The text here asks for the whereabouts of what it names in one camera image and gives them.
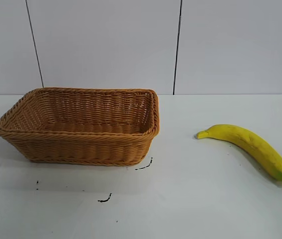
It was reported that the brown woven wicker basket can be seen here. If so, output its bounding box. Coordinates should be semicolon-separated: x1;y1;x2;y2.
0;87;160;167

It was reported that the yellow banana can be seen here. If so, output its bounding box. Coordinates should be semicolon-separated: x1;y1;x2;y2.
196;124;282;185

